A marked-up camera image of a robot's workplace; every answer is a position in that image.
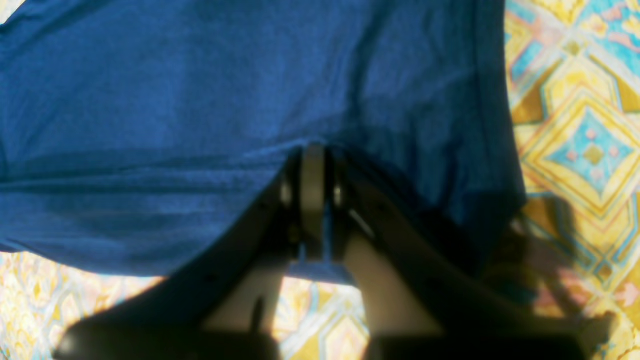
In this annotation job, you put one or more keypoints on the patterned tablecloth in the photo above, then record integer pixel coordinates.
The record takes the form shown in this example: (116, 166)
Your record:
(573, 78)

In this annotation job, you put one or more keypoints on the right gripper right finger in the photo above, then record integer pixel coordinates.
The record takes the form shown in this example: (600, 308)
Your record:
(421, 306)

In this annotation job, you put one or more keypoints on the blue long-sleeve shirt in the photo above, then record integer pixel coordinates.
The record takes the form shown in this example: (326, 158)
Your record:
(135, 132)

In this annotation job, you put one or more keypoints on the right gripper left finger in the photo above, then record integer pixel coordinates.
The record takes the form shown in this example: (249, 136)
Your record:
(220, 306)

